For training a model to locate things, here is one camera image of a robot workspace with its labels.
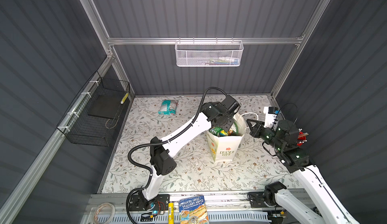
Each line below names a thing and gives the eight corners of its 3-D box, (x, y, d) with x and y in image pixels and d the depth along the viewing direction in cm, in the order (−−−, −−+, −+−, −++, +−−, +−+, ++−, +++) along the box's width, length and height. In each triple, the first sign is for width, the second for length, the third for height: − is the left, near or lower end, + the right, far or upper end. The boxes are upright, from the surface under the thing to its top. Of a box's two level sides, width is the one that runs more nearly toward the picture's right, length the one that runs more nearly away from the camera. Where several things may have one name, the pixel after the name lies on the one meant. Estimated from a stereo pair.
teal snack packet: (159, 114, 111) (158, 110, 108) (164, 101, 120) (163, 98, 117) (175, 115, 110) (174, 112, 107) (178, 102, 119) (177, 99, 116)
